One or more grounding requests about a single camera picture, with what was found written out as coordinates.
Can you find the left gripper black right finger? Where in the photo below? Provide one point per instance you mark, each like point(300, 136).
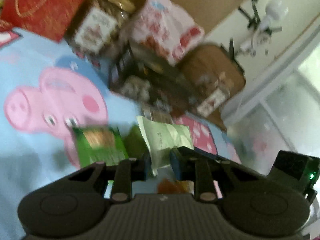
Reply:
point(191, 165)

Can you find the small gold-lid nut jar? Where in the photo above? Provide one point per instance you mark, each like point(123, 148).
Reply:
point(100, 25)

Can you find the red gift bag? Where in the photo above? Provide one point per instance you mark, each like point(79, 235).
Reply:
point(47, 18)

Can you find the large pecan jar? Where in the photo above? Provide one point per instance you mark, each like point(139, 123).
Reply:
point(215, 76)

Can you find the pale green snack packet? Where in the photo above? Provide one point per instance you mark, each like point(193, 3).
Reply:
point(160, 138)

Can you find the black cardboard box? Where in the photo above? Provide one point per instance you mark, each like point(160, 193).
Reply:
point(139, 74)

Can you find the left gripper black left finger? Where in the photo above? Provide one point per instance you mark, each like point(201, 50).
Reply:
point(127, 172)

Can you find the orange snack packet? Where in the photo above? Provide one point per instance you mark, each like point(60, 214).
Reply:
point(175, 187)

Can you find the pink white snack bag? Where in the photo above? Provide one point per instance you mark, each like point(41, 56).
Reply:
point(165, 28)

